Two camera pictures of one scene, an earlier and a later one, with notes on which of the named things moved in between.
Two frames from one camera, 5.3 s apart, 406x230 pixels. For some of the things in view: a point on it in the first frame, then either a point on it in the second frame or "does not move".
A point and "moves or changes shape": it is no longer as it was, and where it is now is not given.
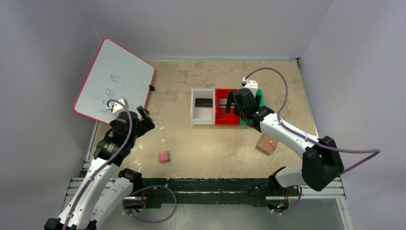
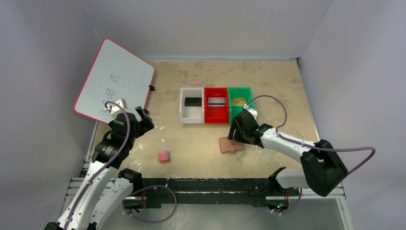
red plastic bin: (221, 118) does not move
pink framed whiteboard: (115, 73) does not move
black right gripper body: (234, 103) to (239, 127)
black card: (202, 102) to (193, 101)
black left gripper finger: (148, 123) does not move
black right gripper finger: (229, 102) to (230, 134)
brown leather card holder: (267, 143) moves or changes shape
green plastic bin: (260, 92) moves or changes shape
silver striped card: (222, 102) does not move
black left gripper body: (140, 129) does not move
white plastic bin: (202, 115) to (191, 114)
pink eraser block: (164, 156) does not move
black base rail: (216, 191) does not move
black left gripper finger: (143, 112) does not move
